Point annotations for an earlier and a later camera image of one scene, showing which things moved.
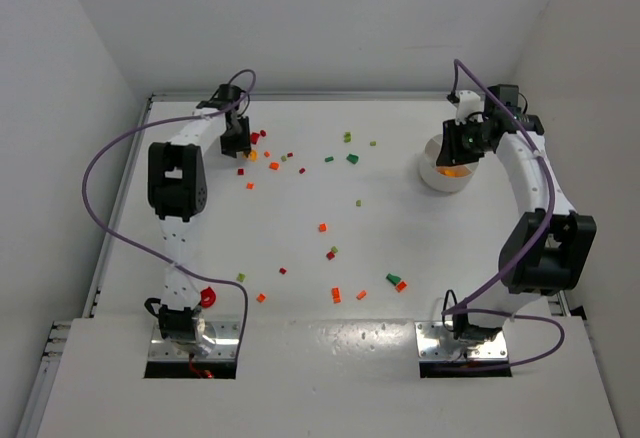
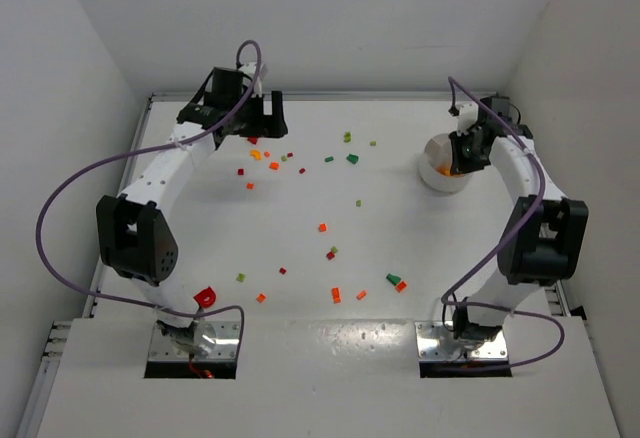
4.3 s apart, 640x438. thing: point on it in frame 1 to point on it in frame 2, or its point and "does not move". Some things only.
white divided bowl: (432, 177) does not move
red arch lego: (208, 298) does not move
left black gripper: (236, 135) to (267, 121)
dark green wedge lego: (393, 278) does not move
